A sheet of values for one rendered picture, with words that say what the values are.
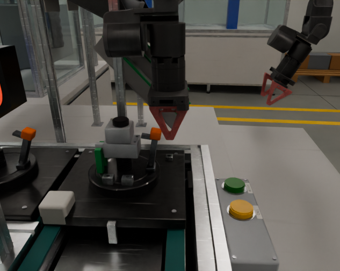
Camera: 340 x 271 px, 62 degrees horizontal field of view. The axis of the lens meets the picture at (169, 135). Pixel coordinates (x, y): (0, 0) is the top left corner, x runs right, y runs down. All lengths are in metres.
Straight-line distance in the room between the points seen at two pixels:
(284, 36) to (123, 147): 0.62
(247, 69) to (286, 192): 3.80
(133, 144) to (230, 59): 3.98
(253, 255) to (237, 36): 4.08
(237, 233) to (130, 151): 0.23
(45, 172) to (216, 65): 3.96
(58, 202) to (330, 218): 0.56
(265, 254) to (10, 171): 0.48
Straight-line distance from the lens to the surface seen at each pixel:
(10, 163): 0.66
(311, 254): 0.63
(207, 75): 4.47
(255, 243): 0.47
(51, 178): 0.62
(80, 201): 0.53
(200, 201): 0.53
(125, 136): 0.51
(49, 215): 0.52
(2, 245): 0.48
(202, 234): 0.47
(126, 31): 0.46
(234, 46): 4.42
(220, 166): 0.83
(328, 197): 0.80
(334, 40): 9.75
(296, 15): 9.31
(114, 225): 0.48
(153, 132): 0.51
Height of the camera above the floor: 1.29
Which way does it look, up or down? 25 degrees down
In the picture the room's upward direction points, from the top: straight up
